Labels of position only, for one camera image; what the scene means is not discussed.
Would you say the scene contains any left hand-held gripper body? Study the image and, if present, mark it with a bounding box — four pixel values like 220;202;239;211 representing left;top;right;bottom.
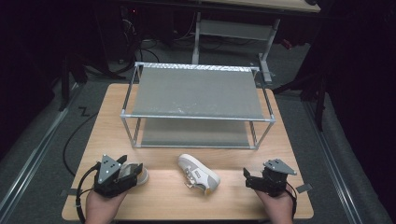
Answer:
92;154;138;199

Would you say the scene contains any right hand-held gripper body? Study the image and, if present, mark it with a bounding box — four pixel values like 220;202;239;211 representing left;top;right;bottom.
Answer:
258;158;298;198

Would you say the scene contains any white and grey sneaker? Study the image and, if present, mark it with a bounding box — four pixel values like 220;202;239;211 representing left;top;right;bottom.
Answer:
119;162;150;187
177;153;221;197

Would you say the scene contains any grey two-tier shoe rack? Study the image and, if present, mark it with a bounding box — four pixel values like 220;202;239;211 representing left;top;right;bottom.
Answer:
120;61;277;151

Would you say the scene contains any person's right hand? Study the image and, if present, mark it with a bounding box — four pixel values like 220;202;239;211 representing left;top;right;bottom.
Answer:
254;184;295;224

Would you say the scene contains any person's left hand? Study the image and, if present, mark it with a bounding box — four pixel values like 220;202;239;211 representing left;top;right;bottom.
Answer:
84;188;129;224

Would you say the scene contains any black metal stand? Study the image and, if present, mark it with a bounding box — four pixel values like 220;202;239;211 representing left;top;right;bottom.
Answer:
273;60;331;133
57;50;90;112

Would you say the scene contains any white-legged background desk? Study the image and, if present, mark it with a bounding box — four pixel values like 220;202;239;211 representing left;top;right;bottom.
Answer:
191;0;322;84

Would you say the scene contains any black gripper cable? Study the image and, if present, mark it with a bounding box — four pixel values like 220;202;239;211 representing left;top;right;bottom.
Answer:
75;162;101;224

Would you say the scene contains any black wrist strap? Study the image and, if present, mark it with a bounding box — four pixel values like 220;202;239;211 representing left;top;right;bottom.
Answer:
283;186;299;219

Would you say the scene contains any black floor cable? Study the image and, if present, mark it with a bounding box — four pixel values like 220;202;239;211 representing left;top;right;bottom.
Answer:
62;111;100;178

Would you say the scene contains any aluminium floor rail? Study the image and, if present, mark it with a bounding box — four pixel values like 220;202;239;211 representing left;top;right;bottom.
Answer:
0;83;80;220
302;99;366;224

